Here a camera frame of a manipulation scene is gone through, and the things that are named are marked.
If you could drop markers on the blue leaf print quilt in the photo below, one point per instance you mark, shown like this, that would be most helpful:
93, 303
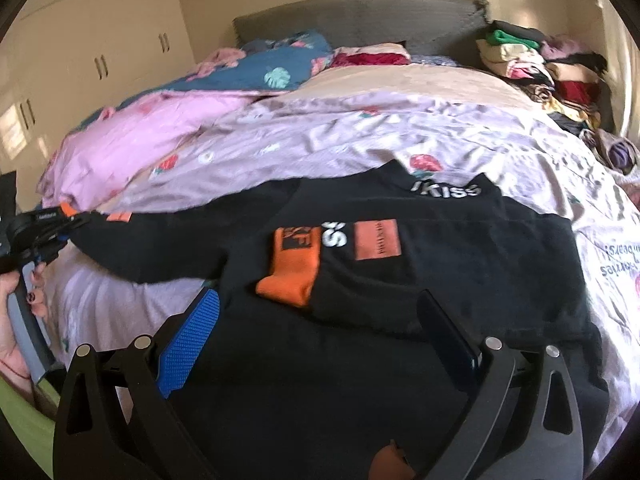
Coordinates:
270, 67

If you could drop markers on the white wardrobe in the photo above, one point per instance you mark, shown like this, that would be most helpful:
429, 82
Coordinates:
100, 20

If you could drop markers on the black sweater with orange cuffs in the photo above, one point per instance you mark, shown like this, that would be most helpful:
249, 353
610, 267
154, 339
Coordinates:
350, 385

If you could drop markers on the beige bed sheet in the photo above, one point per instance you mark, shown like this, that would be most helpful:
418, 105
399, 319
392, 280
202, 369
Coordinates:
425, 82

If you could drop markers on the lilac strawberry print blanket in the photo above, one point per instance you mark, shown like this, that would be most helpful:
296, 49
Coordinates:
325, 135

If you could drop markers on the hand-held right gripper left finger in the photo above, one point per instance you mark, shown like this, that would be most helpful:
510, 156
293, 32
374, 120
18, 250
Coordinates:
191, 340

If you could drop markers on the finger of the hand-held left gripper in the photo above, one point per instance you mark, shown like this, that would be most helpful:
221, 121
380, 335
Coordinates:
67, 225

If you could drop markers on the person's left hand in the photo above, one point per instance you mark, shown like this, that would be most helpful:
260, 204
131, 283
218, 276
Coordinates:
12, 330

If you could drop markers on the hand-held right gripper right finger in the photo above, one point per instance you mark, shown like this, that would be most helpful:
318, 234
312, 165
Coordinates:
450, 332

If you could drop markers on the pile of folded clothes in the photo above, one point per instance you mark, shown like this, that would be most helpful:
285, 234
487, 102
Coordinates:
530, 60

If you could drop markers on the pink blanket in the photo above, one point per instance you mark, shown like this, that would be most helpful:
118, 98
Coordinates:
125, 145

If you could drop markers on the grey headboard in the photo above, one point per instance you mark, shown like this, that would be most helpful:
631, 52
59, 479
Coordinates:
360, 20

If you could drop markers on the grey patterned cloth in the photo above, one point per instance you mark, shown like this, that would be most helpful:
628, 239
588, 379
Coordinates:
432, 60

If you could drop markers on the cream curtain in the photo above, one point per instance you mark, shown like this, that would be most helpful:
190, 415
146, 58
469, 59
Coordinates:
625, 60

